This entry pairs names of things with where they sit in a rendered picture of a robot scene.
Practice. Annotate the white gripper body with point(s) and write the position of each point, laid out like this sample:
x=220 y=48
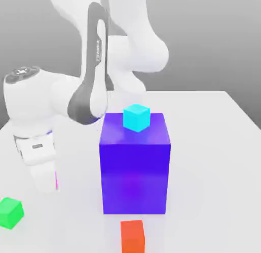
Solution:
x=38 y=155

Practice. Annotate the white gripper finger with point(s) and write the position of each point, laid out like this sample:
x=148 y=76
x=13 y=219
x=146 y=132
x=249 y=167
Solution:
x=43 y=178

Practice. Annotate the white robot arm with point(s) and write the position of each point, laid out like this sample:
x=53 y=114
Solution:
x=40 y=98

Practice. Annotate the small green cube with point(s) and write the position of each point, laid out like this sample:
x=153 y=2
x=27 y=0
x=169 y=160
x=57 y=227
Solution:
x=10 y=213

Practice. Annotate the small cyan cube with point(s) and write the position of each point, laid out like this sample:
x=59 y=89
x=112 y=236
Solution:
x=136 y=118

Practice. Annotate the small orange cube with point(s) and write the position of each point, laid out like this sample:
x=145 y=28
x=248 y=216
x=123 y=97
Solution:
x=132 y=236

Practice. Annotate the large purple box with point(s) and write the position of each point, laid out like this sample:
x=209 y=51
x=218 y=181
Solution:
x=134 y=175

